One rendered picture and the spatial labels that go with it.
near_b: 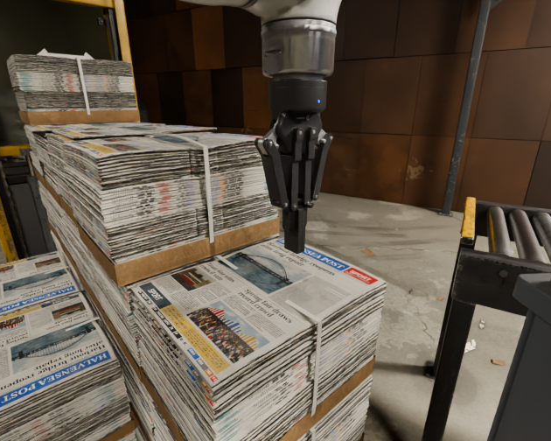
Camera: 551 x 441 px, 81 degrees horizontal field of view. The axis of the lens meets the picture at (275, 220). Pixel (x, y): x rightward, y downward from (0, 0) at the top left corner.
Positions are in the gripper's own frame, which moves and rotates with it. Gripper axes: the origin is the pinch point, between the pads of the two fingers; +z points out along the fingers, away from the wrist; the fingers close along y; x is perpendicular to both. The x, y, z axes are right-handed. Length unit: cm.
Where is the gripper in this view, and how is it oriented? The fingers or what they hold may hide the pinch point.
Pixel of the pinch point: (295, 228)
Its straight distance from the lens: 47.9
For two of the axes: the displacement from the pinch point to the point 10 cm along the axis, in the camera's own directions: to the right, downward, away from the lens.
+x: 6.6, 2.5, -7.1
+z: 0.0, 9.4, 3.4
